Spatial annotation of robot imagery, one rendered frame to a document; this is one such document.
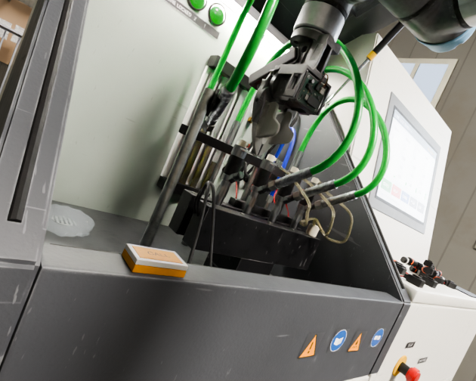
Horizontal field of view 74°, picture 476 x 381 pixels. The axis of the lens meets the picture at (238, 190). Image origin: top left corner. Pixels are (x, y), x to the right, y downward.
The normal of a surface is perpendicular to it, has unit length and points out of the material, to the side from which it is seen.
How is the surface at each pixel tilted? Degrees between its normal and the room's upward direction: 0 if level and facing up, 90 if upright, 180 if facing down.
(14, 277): 90
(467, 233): 90
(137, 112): 90
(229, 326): 90
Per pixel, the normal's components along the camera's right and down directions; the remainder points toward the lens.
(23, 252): 0.68, -0.46
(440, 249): -0.69, -0.25
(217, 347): 0.57, 0.31
